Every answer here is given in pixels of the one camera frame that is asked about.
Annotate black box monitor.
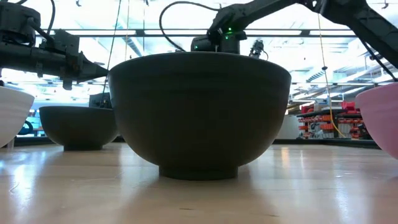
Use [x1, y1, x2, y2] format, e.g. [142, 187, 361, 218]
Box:
[89, 92, 113, 110]

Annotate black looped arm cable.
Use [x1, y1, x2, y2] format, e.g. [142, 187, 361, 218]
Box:
[159, 1, 220, 52]

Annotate pale lilac pink bowl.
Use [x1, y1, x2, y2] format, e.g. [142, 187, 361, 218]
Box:
[355, 82, 398, 160]

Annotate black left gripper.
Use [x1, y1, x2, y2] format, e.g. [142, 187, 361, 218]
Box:
[34, 46, 109, 91]

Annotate yellow hanging cable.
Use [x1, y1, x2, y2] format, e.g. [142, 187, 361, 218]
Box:
[317, 14, 346, 139]

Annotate black overhead frame beam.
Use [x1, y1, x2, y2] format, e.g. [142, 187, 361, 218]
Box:
[40, 29, 358, 39]

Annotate dark grey bowl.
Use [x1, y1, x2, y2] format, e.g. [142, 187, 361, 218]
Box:
[108, 51, 292, 181]
[39, 105, 119, 152]

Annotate small black mounted device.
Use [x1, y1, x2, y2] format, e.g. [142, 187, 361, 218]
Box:
[248, 39, 269, 60]

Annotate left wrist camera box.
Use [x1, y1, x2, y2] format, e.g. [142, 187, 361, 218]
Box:
[43, 29, 80, 58]

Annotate thin dark hanging cable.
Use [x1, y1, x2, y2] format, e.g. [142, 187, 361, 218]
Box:
[99, 0, 123, 108]

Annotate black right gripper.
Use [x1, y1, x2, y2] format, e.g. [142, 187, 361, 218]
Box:
[190, 30, 248, 55]

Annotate white ribbed bowl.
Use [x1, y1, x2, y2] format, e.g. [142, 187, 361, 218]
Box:
[0, 86, 35, 149]

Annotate shelf with orange bins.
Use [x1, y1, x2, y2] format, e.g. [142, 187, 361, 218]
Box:
[297, 101, 373, 140]

